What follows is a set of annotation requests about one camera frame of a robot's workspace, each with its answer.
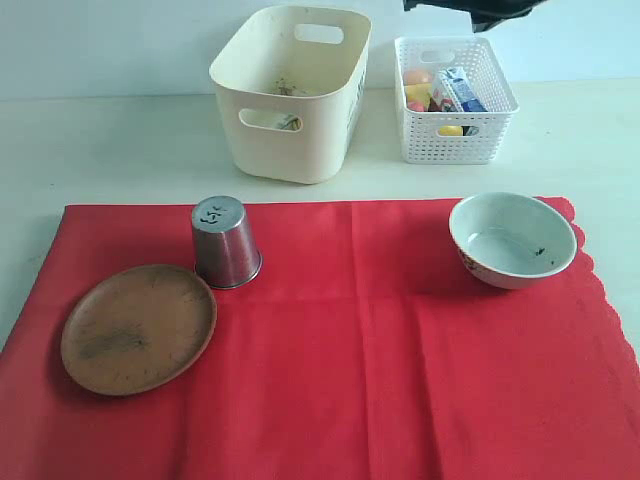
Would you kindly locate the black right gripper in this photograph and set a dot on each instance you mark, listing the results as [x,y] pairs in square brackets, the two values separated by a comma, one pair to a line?
[485,14]

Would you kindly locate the blue white milk carton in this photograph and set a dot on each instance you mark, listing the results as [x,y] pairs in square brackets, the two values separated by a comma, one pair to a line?
[452,92]

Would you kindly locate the brown egg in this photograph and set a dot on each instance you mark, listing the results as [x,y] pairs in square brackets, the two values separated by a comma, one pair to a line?
[417,76]

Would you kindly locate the yellow cheese block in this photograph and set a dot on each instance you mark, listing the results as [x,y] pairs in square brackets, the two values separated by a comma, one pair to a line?
[418,93]

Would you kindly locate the red sausage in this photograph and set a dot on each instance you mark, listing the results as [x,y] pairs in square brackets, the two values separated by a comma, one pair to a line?
[417,106]

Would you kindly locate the yellow lemon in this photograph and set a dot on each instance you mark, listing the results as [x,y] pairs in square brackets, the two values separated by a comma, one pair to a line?
[451,130]

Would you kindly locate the steel table knife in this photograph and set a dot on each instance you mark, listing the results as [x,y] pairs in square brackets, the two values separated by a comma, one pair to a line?
[288,122]

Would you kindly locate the white ceramic bowl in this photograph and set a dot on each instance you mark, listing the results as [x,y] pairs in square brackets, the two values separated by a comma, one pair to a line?
[511,241]

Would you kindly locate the upturned steel cup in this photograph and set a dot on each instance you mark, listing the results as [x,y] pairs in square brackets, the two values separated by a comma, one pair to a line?
[226,255]

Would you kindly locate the round brown wooden plate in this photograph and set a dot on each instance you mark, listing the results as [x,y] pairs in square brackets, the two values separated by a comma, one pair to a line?
[138,329]

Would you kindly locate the white perforated plastic basket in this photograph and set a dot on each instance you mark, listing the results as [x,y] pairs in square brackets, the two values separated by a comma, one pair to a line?
[483,132]

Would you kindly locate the cream plastic bin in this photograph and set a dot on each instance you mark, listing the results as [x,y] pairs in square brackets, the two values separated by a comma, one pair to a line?
[301,60]

